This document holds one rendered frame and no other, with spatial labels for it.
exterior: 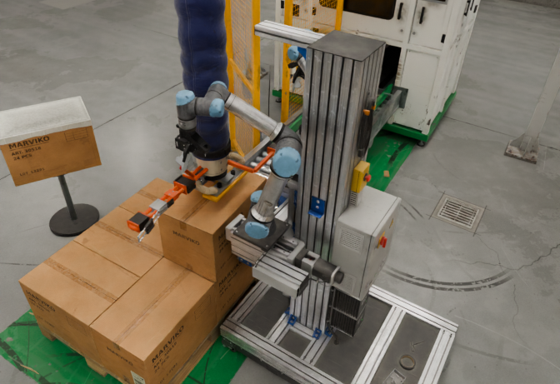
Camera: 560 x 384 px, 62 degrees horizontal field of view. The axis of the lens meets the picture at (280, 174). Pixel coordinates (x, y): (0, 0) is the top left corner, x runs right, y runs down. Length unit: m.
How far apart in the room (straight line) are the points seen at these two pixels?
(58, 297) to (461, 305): 2.69
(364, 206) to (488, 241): 2.09
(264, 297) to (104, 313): 1.02
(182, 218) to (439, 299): 2.00
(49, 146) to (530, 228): 3.93
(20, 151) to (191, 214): 1.44
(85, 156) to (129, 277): 1.15
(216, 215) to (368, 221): 0.90
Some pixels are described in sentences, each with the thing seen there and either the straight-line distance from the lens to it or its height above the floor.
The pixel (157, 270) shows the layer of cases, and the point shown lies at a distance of 3.03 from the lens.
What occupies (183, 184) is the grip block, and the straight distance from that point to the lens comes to 2.57.
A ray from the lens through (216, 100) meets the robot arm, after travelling 1.94.
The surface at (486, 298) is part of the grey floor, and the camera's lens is 3.88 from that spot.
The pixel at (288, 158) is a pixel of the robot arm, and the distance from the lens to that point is 1.95.
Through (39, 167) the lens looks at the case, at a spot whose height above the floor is 0.73.
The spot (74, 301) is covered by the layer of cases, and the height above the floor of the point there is 0.54.
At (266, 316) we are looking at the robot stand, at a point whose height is 0.21.
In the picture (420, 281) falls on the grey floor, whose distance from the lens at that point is 3.81.
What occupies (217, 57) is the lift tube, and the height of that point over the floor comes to 1.85.
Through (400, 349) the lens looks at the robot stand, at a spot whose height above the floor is 0.21.
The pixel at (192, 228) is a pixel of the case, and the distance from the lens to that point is 2.69.
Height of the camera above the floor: 2.76
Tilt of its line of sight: 37 degrees down
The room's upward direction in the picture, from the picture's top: 2 degrees clockwise
